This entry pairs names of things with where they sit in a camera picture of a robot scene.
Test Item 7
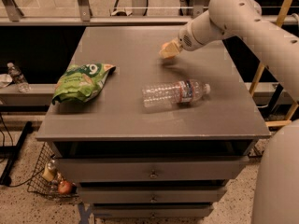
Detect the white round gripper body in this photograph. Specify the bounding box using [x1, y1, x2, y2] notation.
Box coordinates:
[178, 24, 199, 51]

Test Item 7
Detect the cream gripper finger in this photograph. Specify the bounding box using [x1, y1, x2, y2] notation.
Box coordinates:
[159, 41, 181, 59]

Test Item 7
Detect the orange fruit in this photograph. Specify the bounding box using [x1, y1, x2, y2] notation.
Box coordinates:
[162, 42, 169, 49]

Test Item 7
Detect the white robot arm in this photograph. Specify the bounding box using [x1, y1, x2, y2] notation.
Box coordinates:
[160, 0, 299, 224]

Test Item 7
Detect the green rice chip bag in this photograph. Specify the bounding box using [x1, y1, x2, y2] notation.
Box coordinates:
[52, 63, 116, 105]

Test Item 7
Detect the clear plastic water bottle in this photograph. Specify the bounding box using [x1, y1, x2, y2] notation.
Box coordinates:
[142, 79, 211, 107]

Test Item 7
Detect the grey drawer cabinet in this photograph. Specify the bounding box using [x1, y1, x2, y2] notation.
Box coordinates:
[37, 26, 269, 207]

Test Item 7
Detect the top grey drawer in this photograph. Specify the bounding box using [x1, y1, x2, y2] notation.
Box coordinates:
[57, 156, 249, 183]

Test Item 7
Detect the grey drawer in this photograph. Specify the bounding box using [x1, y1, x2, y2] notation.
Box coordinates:
[78, 186, 227, 204]
[92, 205, 213, 218]
[57, 156, 249, 183]

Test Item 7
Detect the water bottle on ledge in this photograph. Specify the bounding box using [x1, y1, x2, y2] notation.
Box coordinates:
[7, 63, 30, 92]

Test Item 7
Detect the middle grey drawer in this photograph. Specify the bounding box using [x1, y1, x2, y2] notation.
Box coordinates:
[78, 186, 227, 204]

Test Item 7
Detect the bottom grey drawer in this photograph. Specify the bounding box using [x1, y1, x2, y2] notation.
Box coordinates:
[92, 205, 213, 218]

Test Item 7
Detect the red apple in basket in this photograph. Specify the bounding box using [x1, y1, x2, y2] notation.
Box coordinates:
[58, 180, 73, 194]

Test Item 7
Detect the small yellow bottle in basket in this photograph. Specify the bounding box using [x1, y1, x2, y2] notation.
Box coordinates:
[42, 161, 57, 182]

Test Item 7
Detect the black wire basket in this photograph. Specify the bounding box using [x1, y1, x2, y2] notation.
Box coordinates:
[27, 143, 77, 200]

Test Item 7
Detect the black cable on floor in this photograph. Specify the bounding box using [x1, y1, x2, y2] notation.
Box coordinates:
[0, 112, 48, 189]

